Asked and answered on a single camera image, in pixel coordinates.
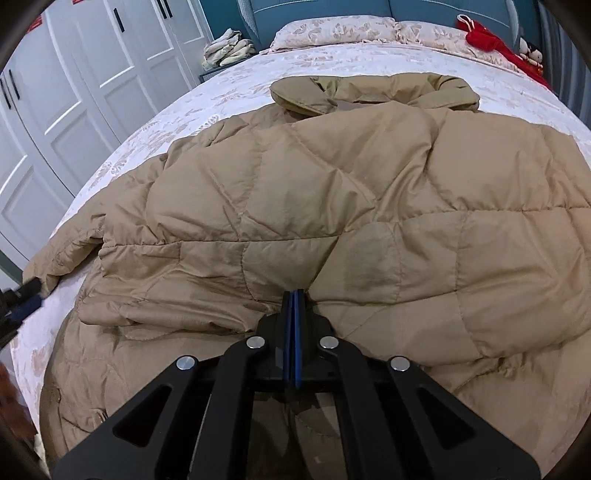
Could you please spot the grey pleated curtain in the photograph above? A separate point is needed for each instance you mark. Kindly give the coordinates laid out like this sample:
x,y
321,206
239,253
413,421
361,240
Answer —
x,y
563,50

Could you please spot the red cloth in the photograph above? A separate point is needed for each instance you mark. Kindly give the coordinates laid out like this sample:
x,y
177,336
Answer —
x,y
489,44

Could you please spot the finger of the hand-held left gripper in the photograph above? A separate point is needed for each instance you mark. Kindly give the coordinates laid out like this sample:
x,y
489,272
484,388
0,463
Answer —
x,y
28,305

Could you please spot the bed with floral bedspread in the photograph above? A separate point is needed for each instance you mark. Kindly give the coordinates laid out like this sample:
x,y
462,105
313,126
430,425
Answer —
x,y
240,87

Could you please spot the small plush toy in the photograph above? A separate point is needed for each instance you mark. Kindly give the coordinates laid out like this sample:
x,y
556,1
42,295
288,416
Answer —
x,y
531,53

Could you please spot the dark nightstand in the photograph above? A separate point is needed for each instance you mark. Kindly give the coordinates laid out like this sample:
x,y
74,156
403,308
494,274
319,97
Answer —
x,y
207,74

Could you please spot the pile of folded cream cloth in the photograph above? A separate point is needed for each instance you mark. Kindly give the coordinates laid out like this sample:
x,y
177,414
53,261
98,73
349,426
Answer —
x,y
231,48

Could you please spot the floral pillow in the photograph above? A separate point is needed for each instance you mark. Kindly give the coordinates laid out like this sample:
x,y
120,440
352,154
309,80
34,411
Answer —
x,y
438,39
332,32

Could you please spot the tan quilted down jacket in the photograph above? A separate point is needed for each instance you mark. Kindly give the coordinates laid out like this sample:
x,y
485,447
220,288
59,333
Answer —
x,y
323,194

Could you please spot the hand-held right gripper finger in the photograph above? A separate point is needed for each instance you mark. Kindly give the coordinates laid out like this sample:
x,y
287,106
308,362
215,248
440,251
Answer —
x,y
289,332
298,332

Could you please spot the white panelled wardrobe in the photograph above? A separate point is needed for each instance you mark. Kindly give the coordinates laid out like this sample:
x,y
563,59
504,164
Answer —
x,y
78,106

